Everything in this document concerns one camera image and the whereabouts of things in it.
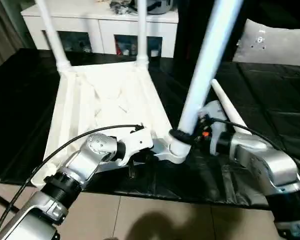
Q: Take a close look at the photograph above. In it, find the white plastic table top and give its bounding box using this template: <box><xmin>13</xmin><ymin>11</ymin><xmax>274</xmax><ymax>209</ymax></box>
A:
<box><xmin>30</xmin><ymin>60</ymin><xmax>191</xmax><ymax>190</ymax></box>

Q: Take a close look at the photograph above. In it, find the grey round pot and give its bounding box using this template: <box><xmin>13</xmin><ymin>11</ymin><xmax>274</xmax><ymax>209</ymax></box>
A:
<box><xmin>144</xmin><ymin>0</ymin><xmax>176</xmax><ymax>15</ymax></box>

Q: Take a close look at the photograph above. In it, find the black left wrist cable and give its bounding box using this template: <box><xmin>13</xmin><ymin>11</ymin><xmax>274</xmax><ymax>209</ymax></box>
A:
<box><xmin>0</xmin><ymin>123</ymin><xmax>145</xmax><ymax>240</ymax></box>

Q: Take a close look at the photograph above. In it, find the black cabinet with gold label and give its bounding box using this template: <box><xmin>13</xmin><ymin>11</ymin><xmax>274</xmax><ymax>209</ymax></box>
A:
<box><xmin>174</xmin><ymin>0</ymin><xmax>249</xmax><ymax>64</ymax></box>

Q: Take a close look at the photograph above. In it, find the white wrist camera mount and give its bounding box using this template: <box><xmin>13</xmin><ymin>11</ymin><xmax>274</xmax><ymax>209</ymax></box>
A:
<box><xmin>118</xmin><ymin>125</ymin><xmax>155</xmax><ymax>168</ymax></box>
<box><xmin>198</xmin><ymin>99</ymin><xmax>229</xmax><ymax>156</ymax></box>

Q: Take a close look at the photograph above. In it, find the white sideboard cabinet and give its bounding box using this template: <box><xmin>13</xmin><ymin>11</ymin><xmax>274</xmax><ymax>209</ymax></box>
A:
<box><xmin>19</xmin><ymin>2</ymin><xmax>180</xmax><ymax>60</ymax></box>

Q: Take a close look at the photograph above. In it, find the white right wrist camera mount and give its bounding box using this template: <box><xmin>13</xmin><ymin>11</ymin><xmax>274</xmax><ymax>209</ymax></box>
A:
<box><xmin>198</xmin><ymin>99</ymin><xmax>229</xmax><ymax>156</ymax></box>

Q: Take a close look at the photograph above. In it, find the grey pillow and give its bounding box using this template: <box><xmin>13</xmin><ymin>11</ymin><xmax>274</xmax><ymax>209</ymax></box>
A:
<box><xmin>231</xmin><ymin>17</ymin><xmax>300</xmax><ymax>68</ymax></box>

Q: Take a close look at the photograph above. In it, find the white plastic table leg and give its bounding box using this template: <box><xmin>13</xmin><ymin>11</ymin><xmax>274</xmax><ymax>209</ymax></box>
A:
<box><xmin>210</xmin><ymin>78</ymin><xmax>254</xmax><ymax>136</ymax></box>
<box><xmin>34</xmin><ymin>0</ymin><xmax>73</xmax><ymax>73</ymax></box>
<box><xmin>135</xmin><ymin>0</ymin><xmax>150</xmax><ymax>69</ymax></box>
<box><xmin>167</xmin><ymin>0</ymin><xmax>244</xmax><ymax>165</ymax></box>

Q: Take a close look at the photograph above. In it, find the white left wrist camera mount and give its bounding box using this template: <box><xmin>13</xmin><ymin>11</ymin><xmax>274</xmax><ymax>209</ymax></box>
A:
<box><xmin>118</xmin><ymin>125</ymin><xmax>155</xmax><ymax>168</ymax></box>

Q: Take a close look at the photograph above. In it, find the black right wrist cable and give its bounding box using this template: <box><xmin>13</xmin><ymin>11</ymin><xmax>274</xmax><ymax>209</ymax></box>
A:
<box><xmin>208</xmin><ymin>116</ymin><xmax>300</xmax><ymax>177</ymax></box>

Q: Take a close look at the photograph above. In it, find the black metal frame leg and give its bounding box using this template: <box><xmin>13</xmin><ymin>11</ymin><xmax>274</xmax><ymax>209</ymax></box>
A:
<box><xmin>0</xmin><ymin>187</ymin><xmax>21</xmax><ymax>214</ymax></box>

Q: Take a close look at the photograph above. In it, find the black clutter on sideboard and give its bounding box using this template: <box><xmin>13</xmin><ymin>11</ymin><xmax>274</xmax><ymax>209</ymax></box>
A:
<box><xmin>109</xmin><ymin>0</ymin><xmax>139</xmax><ymax>16</ymax></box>

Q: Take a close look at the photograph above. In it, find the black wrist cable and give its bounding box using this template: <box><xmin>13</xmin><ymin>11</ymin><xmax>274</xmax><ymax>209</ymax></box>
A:
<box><xmin>208</xmin><ymin>116</ymin><xmax>300</xmax><ymax>177</ymax></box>
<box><xmin>0</xmin><ymin>123</ymin><xmax>145</xmax><ymax>240</ymax></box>

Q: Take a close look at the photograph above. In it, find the grey curtain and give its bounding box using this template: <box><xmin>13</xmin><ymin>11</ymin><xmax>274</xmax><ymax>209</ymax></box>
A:
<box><xmin>0</xmin><ymin>0</ymin><xmax>39</xmax><ymax>74</ymax></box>

